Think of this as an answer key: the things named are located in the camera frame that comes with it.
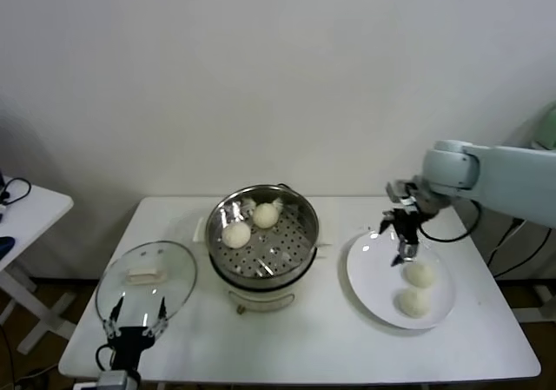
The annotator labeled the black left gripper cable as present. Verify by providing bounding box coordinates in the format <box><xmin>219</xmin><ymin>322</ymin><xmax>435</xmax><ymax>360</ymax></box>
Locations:
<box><xmin>95</xmin><ymin>344</ymin><xmax>116</xmax><ymax>372</ymax></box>

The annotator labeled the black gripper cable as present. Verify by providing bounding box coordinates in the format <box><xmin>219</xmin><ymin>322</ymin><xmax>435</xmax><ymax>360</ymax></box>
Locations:
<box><xmin>416</xmin><ymin>201</ymin><xmax>482</xmax><ymax>243</ymax></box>
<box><xmin>95</xmin><ymin>344</ymin><xmax>116</xmax><ymax>372</ymax></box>

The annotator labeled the white round plate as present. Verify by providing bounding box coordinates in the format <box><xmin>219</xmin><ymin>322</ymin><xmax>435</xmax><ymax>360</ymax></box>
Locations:
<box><xmin>346</xmin><ymin>229</ymin><xmax>457</xmax><ymax>331</ymax></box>

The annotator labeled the black looped cable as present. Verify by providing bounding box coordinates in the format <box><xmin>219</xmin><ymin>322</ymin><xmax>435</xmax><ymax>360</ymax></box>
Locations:
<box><xmin>0</xmin><ymin>177</ymin><xmax>32</xmax><ymax>202</ymax></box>

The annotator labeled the pale green appliance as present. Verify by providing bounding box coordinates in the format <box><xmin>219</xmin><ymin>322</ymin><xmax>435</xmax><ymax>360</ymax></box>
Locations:
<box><xmin>532</xmin><ymin>102</ymin><xmax>556</xmax><ymax>149</ymax></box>

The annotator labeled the white side table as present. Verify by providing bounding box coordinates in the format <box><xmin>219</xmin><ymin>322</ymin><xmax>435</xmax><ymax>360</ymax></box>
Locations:
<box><xmin>0</xmin><ymin>176</ymin><xmax>75</xmax><ymax>356</ymax></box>

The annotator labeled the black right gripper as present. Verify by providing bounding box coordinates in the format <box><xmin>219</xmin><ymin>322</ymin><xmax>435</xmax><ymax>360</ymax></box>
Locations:
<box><xmin>378</xmin><ymin>200</ymin><xmax>434</xmax><ymax>268</ymax></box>

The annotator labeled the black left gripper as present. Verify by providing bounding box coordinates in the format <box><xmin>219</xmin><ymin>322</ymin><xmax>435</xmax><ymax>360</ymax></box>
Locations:
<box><xmin>102</xmin><ymin>296</ymin><xmax>169</xmax><ymax>372</ymax></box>

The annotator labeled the perforated steel steamer basket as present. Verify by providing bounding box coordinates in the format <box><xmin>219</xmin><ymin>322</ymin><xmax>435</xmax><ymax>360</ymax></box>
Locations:
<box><xmin>203</xmin><ymin>183</ymin><xmax>320</xmax><ymax>289</ymax></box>

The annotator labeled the cream electric cooking pot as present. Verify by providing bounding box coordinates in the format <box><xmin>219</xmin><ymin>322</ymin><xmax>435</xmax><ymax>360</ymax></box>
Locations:
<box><xmin>192</xmin><ymin>216</ymin><xmax>334</xmax><ymax>317</ymax></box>

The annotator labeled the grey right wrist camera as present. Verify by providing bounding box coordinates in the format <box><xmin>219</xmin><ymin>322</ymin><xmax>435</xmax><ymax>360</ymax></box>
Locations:
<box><xmin>385</xmin><ymin>180</ymin><xmax>414</xmax><ymax>204</ymax></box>

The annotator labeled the white table base foot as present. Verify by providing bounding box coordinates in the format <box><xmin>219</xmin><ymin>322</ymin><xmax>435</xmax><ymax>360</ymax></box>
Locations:
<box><xmin>512</xmin><ymin>283</ymin><xmax>556</xmax><ymax>324</ymax></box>

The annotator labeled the glass lid with cream handle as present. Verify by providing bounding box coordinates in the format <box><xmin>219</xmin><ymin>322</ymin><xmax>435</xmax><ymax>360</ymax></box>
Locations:
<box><xmin>94</xmin><ymin>241</ymin><xmax>199</xmax><ymax>333</ymax></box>

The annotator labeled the white steamed baozi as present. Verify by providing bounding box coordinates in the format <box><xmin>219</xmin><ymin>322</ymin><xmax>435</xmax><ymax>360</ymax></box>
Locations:
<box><xmin>393</xmin><ymin>288</ymin><xmax>432</xmax><ymax>320</ymax></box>
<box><xmin>403</xmin><ymin>261</ymin><xmax>437</xmax><ymax>290</ymax></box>
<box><xmin>251</xmin><ymin>202</ymin><xmax>280</xmax><ymax>230</ymax></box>
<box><xmin>222</xmin><ymin>222</ymin><xmax>252</xmax><ymax>250</ymax></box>

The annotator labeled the black power cable with adapter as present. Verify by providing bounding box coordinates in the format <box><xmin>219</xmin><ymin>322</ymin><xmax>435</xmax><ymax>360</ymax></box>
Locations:
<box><xmin>485</xmin><ymin>218</ymin><xmax>553</xmax><ymax>278</ymax></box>

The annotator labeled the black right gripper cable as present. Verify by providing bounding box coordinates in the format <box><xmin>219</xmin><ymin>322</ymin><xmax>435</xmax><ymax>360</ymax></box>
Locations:
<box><xmin>416</xmin><ymin>201</ymin><xmax>482</xmax><ymax>243</ymax></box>

